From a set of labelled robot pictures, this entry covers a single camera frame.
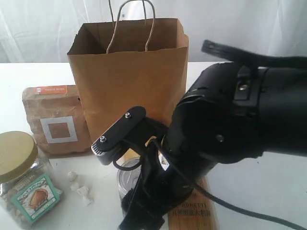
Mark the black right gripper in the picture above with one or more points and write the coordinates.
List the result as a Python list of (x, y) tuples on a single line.
[(161, 187)]

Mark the grey tin can pull-tab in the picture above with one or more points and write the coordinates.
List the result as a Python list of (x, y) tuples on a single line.
[(127, 180)]

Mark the clear nut jar gold lid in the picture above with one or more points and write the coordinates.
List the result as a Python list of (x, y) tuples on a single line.
[(28, 186)]

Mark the brown paper shopping bag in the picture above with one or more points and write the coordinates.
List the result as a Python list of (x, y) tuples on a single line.
[(119, 65)]

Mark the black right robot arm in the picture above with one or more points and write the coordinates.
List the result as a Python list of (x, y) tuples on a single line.
[(234, 110)]

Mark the white pebble candy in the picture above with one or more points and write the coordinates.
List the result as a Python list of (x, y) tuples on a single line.
[(74, 186), (86, 200), (71, 176), (83, 191)]

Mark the spaghetti packet dark blue top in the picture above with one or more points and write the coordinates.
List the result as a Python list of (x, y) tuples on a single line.
[(195, 213)]

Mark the brown kraft pouch orange label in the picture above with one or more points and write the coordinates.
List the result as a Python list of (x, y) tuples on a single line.
[(56, 119)]

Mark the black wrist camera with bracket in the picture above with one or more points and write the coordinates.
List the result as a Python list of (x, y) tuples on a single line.
[(131, 131)]

